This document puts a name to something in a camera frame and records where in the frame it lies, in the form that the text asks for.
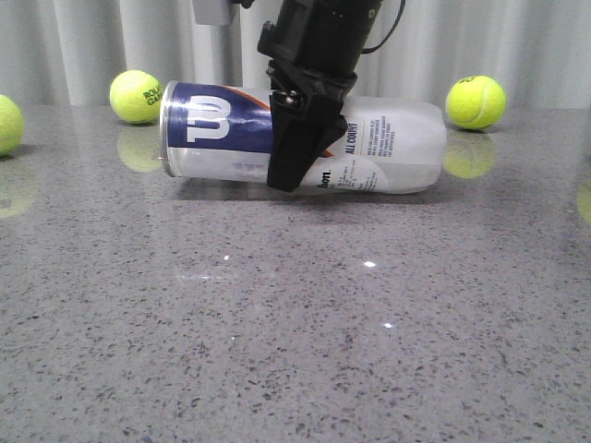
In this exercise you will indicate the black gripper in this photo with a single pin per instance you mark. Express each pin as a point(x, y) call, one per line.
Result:
point(318, 55)

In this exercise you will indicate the white blue tennis ball can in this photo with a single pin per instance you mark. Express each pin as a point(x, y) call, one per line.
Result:
point(224, 133)

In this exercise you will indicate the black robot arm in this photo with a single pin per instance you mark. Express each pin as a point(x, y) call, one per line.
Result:
point(362, 13)

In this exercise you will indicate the tennis ball with Roland Garros print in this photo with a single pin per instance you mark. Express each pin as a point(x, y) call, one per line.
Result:
point(135, 96)

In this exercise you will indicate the right tennis ball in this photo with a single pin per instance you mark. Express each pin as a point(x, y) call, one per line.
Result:
point(475, 102)

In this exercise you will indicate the tennis ball far left edge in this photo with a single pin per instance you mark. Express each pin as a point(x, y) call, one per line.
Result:
point(11, 125)

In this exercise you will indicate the grey pleated curtain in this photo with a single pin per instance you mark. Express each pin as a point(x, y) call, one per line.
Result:
point(68, 52)

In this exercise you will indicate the grey camera box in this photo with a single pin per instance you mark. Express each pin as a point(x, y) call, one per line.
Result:
point(214, 12)

